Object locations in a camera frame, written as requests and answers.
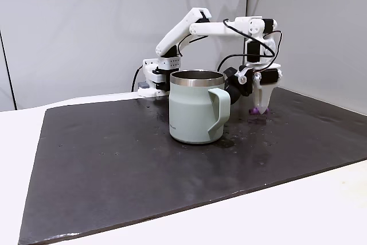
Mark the purple pen grip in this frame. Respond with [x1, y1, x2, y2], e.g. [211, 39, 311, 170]
[248, 107, 271, 116]

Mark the pale green steel mug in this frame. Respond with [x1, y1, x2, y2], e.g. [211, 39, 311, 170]
[168, 69, 232, 146]

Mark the black table mat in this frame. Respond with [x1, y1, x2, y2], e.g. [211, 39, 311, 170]
[17, 85, 367, 245]

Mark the black camera box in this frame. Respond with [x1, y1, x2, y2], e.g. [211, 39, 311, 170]
[222, 67, 253, 105]

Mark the black camera cable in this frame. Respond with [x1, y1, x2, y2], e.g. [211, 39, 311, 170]
[217, 18, 283, 74]

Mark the black power cable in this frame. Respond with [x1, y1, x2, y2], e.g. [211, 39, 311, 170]
[131, 67, 143, 93]

